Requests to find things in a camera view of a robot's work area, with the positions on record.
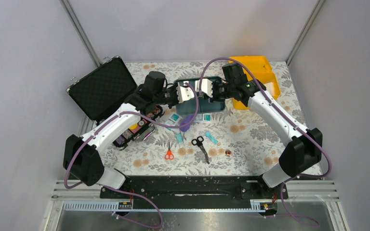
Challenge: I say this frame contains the gauze dressing packet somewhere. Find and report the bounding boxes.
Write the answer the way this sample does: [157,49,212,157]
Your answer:
[164,112,182,130]
[194,114,212,123]

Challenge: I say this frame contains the teal packet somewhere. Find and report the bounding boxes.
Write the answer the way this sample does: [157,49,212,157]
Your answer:
[175,133,184,147]
[205,131,218,145]

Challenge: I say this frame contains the white gauze pad bag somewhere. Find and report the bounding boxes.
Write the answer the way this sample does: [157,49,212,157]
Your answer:
[264,82,275,95]

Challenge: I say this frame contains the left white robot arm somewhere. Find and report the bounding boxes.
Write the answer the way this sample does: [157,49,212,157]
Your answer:
[63,71,178,198]

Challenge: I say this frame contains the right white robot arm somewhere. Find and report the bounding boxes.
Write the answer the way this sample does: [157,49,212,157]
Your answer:
[213,62,322,198]

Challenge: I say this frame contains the yellow plastic box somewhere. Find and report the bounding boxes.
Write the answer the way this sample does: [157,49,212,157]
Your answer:
[230,56,281,100]

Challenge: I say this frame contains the purple flashlight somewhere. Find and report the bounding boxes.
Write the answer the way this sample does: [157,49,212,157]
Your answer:
[179,115,194,132]

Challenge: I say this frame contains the black poker chip case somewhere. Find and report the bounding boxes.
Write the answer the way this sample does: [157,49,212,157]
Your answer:
[66,56,165,150]

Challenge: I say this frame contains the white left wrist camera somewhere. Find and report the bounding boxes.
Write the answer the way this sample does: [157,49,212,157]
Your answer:
[176,85,195,103]

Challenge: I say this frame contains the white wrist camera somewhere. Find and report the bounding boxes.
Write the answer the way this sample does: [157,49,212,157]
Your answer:
[195,78,213,98]
[176,85,195,103]

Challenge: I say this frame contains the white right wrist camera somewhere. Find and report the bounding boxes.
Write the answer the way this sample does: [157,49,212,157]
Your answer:
[195,78,213,98]

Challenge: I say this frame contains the orange handled scissors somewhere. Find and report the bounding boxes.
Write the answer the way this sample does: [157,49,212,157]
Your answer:
[165,142,174,160]

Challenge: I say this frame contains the black handled scissors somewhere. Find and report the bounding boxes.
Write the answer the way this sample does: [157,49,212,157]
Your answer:
[191,136,210,164]

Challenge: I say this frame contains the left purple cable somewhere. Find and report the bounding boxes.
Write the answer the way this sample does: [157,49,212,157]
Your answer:
[64,82,200,230]

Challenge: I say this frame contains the purple cable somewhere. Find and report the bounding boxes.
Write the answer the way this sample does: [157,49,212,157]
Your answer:
[198,57,333,229]
[64,82,200,230]

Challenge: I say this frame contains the black mounting base plate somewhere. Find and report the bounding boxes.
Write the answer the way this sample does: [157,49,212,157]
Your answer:
[100,176,289,210]

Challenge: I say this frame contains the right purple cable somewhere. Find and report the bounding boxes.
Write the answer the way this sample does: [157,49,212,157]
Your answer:
[198,57,333,229]

